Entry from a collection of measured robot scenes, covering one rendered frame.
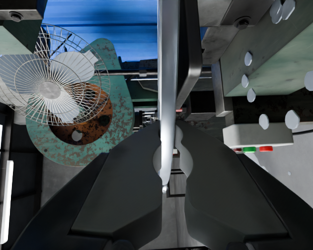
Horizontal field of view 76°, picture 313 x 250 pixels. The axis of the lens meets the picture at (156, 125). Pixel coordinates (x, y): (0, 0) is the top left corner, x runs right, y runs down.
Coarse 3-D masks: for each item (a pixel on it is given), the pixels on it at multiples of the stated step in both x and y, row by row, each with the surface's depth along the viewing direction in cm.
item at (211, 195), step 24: (192, 144) 10; (216, 144) 10; (192, 168) 8; (216, 168) 8; (240, 168) 8; (192, 192) 7; (216, 192) 7; (240, 192) 7; (192, 216) 7; (216, 216) 6; (240, 216) 6; (264, 216) 6; (216, 240) 7; (240, 240) 6
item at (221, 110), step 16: (240, 96) 46; (256, 96) 47; (272, 96) 47; (288, 96) 47; (304, 96) 47; (224, 112) 46; (240, 112) 46; (256, 112) 46; (272, 112) 46; (304, 112) 46
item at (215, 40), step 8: (200, 32) 39; (208, 32) 36; (216, 32) 36; (224, 32) 36; (232, 32) 36; (208, 40) 38; (216, 40) 38; (224, 40) 39; (232, 40) 39; (208, 48) 41; (216, 48) 41; (224, 48) 41; (208, 56) 44; (216, 56) 44
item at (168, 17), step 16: (160, 0) 8; (176, 0) 8; (160, 16) 8; (176, 16) 8; (160, 32) 8; (176, 32) 8; (160, 48) 8; (176, 48) 8; (160, 64) 9; (176, 64) 9; (160, 80) 9; (176, 80) 9; (160, 96) 9; (176, 96) 10; (160, 112) 10; (160, 128) 10; (160, 176) 14
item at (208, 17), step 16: (192, 0) 18; (208, 0) 25; (224, 0) 25; (240, 0) 25; (256, 0) 25; (272, 0) 25; (192, 16) 17; (208, 16) 28; (224, 16) 28; (240, 16) 28; (256, 16) 28; (192, 32) 17; (192, 48) 17; (192, 64) 17; (192, 80) 18
